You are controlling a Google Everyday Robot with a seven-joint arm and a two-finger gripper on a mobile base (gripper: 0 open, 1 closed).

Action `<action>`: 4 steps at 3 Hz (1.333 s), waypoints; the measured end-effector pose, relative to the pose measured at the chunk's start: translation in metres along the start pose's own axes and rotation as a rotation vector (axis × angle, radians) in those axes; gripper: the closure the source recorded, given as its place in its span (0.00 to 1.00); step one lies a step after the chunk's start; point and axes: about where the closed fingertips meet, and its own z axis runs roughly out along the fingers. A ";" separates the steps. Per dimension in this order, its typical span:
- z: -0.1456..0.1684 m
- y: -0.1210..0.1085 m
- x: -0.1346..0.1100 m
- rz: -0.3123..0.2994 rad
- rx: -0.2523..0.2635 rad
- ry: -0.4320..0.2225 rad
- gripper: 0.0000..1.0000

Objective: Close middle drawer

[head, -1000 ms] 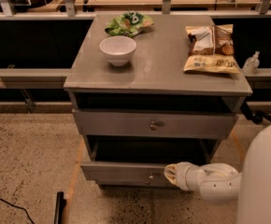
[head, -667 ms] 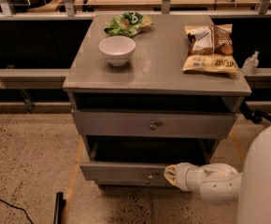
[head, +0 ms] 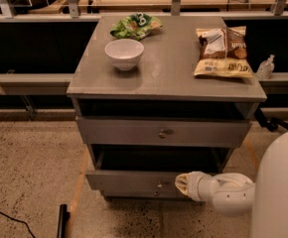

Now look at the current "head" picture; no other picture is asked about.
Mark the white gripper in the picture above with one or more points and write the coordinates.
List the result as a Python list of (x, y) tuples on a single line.
[(193, 184)]

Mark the grey drawer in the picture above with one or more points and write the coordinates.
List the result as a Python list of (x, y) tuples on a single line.
[(157, 132), (145, 194), (152, 168)]

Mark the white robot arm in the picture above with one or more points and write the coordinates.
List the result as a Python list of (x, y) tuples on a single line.
[(233, 194)]

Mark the grey wooden drawer cabinet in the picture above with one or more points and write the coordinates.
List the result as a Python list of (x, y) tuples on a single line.
[(162, 85)]

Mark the grey bottom drawer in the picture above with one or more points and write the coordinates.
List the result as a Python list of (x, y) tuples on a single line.
[(145, 194)]

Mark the grey top drawer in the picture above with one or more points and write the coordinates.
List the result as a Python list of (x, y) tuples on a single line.
[(157, 132)]

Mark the black office chair base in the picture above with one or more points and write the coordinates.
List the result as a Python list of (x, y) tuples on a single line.
[(272, 124)]

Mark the black bar on floor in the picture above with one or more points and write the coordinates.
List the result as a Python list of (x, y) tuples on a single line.
[(62, 223)]

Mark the brown yellow chip bag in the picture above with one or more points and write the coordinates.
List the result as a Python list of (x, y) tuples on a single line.
[(223, 53)]

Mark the clear sanitizer pump bottle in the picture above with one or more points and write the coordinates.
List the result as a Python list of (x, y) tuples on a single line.
[(266, 68)]

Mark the white ceramic bowl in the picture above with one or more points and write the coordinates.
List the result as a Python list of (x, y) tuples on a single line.
[(124, 54)]

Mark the green chip bag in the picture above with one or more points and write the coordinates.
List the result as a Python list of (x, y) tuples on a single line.
[(136, 26)]

